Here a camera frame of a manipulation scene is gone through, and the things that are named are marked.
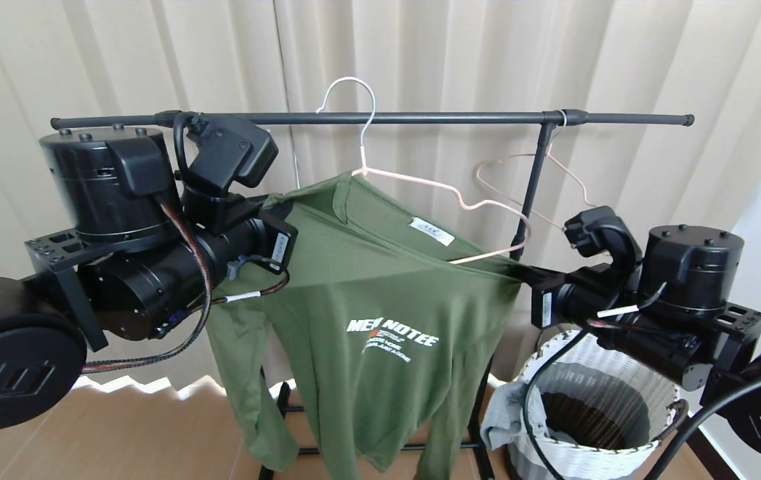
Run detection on pink clothes hanger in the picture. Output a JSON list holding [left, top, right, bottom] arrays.
[[316, 76, 534, 266], [474, 109, 598, 233]]

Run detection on pale grey shorts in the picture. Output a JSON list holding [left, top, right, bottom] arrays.
[[480, 381, 548, 449]]

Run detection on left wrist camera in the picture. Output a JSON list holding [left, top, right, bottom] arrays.
[[180, 111, 280, 234]]

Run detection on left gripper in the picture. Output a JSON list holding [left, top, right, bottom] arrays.
[[79, 199, 299, 341]]

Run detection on beige curtain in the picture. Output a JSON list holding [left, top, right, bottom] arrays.
[[0, 0, 761, 402]]

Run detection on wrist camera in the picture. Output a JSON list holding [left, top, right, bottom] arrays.
[[180, 111, 280, 234], [563, 205, 643, 295]]

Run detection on white laundry basket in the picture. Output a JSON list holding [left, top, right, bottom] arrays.
[[505, 325, 690, 480]]

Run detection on green long-sleeved shirt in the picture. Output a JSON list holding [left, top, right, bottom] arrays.
[[205, 171, 528, 480]]

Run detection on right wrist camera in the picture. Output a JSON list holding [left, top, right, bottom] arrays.
[[563, 205, 643, 295]]

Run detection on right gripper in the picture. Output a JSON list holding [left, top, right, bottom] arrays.
[[530, 269, 735, 391]]

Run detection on black clothes rack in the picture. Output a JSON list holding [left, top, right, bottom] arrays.
[[49, 108, 695, 480]]

